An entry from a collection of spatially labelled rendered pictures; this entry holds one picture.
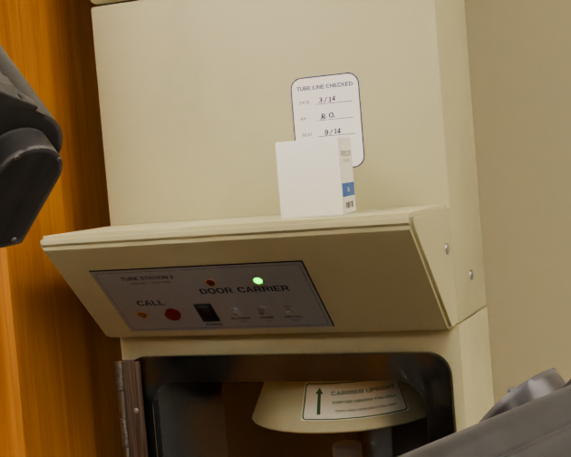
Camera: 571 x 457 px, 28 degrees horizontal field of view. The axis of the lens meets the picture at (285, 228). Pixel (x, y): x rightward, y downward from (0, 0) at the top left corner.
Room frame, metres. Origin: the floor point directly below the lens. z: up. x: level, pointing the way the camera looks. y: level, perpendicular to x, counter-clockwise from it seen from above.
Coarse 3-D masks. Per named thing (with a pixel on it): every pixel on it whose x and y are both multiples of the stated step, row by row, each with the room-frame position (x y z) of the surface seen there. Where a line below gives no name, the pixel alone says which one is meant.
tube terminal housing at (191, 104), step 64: (192, 0) 1.01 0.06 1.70; (256, 0) 0.98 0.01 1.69; (320, 0) 0.96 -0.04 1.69; (384, 0) 0.94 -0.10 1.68; (448, 0) 0.97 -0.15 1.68; (128, 64) 1.03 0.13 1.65; (192, 64) 1.01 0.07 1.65; (256, 64) 0.98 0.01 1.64; (320, 64) 0.96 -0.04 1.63; (384, 64) 0.94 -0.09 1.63; (448, 64) 0.95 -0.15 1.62; (128, 128) 1.03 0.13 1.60; (192, 128) 1.01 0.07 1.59; (256, 128) 0.99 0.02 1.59; (384, 128) 0.94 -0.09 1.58; (448, 128) 0.93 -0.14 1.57; (128, 192) 1.04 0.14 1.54; (192, 192) 1.01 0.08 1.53; (256, 192) 0.99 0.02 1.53; (384, 192) 0.94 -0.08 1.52; (448, 192) 0.92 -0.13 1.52
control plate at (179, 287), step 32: (128, 288) 0.95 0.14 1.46; (160, 288) 0.94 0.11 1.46; (192, 288) 0.93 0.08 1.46; (224, 288) 0.92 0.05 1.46; (256, 288) 0.91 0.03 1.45; (288, 288) 0.90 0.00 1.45; (128, 320) 0.99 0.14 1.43; (160, 320) 0.98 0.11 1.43; (192, 320) 0.97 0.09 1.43; (224, 320) 0.96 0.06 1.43; (256, 320) 0.95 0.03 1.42; (288, 320) 0.94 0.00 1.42; (320, 320) 0.93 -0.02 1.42
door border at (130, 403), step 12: (132, 372) 1.03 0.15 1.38; (132, 384) 1.03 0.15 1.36; (120, 396) 1.03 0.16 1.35; (132, 396) 1.03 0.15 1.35; (120, 408) 1.03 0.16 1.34; (132, 408) 1.03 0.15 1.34; (132, 420) 1.03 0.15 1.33; (144, 420) 1.02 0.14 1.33; (132, 432) 1.03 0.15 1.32; (144, 432) 1.02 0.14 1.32; (132, 444) 1.03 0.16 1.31; (144, 444) 1.02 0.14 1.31; (132, 456) 1.03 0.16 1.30; (144, 456) 1.03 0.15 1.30
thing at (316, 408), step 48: (144, 384) 1.02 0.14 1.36; (192, 384) 1.00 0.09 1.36; (240, 384) 0.99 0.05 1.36; (288, 384) 0.97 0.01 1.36; (336, 384) 0.95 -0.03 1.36; (384, 384) 0.94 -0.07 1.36; (432, 384) 0.92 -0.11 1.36; (192, 432) 1.01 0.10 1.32; (240, 432) 0.99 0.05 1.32; (288, 432) 0.97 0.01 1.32; (336, 432) 0.95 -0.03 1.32; (384, 432) 0.94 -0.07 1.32; (432, 432) 0.92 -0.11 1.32
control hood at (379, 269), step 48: (48, 240) 0.93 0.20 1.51; (96, 240) 0.92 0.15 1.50; (144, 240) 0.90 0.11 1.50; (192, 240) 0.89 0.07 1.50; (240, 240) 0.87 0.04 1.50; (288, 240) 0.86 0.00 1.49; (336, 240) 0.85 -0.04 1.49; (384, 240) 0.84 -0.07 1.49; (432, 240) 0.87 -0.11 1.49; (96, 288) 0.96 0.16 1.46; (336, 288) 0.89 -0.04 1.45; (384, 288) 0.88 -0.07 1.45; (432, 288) 0.87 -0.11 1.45; (144, 336) 1.01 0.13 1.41
